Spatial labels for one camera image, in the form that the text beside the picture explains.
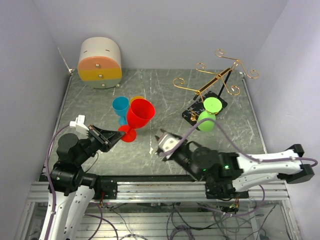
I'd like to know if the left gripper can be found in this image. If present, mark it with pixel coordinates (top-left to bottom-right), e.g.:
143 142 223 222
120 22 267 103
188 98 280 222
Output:
74 123 125 165

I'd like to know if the blue wine glass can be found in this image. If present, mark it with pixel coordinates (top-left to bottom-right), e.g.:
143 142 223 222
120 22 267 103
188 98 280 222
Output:
112 96 130 126

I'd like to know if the red wine glass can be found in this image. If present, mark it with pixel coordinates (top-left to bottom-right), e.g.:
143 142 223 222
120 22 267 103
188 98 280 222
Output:
118 98 156 143

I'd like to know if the orange wine glass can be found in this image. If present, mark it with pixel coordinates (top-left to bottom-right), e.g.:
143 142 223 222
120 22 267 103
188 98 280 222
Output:
129 95 144 105

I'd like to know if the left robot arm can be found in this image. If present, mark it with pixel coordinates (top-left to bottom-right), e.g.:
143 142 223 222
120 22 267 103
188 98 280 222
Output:
40 123 125 240

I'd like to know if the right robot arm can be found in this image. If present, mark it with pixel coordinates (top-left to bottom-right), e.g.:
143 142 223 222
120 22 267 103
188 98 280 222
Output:
165 143 315 199

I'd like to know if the green wine glass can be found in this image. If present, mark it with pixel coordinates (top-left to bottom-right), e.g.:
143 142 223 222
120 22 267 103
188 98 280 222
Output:
197 97 222 132

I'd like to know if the gold wine glass rack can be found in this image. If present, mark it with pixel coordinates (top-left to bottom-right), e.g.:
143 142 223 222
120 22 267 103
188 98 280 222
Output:
173 49 260 126

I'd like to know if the round three-drawer cabinet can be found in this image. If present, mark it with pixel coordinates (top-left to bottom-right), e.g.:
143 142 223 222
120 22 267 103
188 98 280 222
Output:
77 37 122 89

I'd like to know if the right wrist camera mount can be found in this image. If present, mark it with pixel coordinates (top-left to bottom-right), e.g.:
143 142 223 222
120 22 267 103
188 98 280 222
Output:
154 130 187 162

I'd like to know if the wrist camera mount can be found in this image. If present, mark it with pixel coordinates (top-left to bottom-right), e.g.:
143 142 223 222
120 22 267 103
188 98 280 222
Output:
154 130 187 162
69 114 89 135

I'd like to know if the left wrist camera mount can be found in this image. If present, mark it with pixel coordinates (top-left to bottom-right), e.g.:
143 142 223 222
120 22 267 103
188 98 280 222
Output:
69 114 89 135

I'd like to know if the aluminium rail frame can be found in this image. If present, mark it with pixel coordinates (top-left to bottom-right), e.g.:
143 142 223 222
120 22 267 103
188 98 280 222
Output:
15 181 302 240

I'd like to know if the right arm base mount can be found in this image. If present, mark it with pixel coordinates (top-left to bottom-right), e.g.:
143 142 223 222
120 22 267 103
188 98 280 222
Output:
205 181 249 201

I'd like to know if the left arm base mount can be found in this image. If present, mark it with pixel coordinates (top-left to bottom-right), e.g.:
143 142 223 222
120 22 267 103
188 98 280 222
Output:
78 173 118 200

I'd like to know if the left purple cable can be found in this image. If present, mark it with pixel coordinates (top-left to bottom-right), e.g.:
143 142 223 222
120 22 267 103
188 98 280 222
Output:
44 124 73 240

